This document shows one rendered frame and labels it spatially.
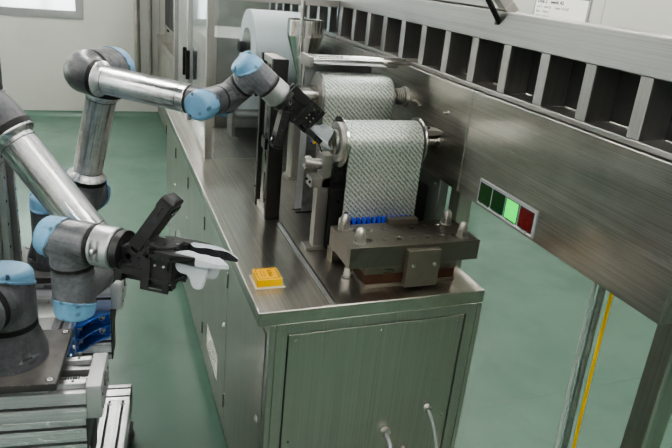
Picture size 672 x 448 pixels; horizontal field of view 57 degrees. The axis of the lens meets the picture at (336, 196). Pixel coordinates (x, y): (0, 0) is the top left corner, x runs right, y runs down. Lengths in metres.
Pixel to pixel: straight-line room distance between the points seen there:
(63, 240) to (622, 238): 1.06
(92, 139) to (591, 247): 1.38
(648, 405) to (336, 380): 0.77
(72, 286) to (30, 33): 6.09
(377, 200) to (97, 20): 5.61
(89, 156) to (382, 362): 1.05
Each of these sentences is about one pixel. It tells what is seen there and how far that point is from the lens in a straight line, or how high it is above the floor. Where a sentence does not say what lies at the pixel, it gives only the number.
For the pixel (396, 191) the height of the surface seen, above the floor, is 1.11.
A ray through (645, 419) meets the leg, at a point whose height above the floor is 0.82.
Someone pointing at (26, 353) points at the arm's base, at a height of 0.85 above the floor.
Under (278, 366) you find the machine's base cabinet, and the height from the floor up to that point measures 0.73.
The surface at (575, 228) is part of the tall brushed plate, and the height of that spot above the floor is 1.23.
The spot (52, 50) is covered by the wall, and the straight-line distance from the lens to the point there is 7.22.
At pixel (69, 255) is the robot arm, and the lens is 1.19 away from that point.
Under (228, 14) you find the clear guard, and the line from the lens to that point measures 2.66.
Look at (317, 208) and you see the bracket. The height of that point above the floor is 1.04.
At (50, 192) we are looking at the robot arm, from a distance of 1.33.
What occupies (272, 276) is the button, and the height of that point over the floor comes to 0.92.
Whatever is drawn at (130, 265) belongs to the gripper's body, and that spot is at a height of 1.20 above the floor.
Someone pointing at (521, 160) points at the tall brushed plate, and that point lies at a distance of 1.61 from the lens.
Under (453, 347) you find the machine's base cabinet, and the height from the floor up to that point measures 0.72.
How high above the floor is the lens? 1.71
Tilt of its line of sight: 20 degrees down
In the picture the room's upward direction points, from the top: 6 degrees clockwise
